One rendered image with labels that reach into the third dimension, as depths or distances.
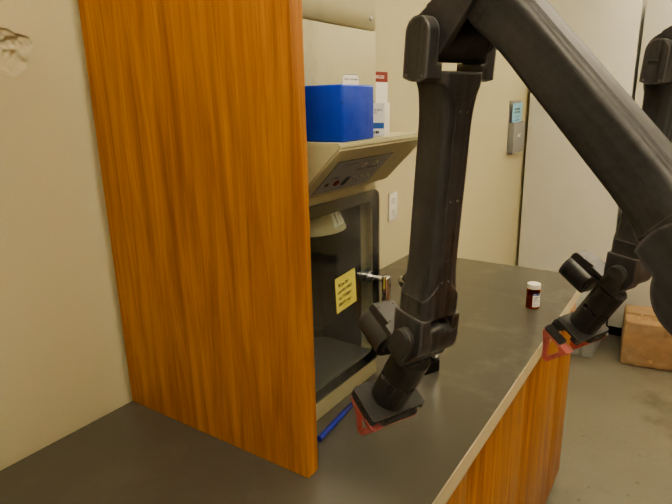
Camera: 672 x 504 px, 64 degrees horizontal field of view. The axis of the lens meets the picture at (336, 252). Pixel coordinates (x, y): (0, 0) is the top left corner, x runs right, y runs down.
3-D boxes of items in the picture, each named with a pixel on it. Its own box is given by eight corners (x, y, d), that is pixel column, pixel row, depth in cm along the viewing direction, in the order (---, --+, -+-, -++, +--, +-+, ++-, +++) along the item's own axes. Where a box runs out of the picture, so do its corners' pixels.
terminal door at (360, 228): (298, 414, 105) (289, 212, 94) (376, 354, 129) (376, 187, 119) (301, 416, 105) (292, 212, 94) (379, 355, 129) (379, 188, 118)
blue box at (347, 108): (293, 141, 92) (291, 86, 90) (327, 137, 100) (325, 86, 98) (343, 142, 87) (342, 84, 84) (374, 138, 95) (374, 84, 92)
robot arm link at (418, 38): (436, 13, 57) (506, 19, 62) (401, 16, 61) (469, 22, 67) (407, 370, 71) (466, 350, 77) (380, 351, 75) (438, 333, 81)
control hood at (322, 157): (283, 201, 93) (281, 142, 91) (376, 178, 119) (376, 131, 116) (339, 207, 87) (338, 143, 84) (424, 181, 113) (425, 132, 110)
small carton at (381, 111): (358, 136, 103) (358, 103, 101) (364, 134, 108) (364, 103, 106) (384, 135, 102) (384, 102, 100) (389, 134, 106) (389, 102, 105)
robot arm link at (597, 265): (627, 275, 96) (653, 267, 101) (580, 233, 103) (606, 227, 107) (590, 318, 104) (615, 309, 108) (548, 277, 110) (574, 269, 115)
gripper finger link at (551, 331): (526, 349, 115) (548, 321, 109) (547, 340, 119) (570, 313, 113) (548, 375, 112) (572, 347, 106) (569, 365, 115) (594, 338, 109)
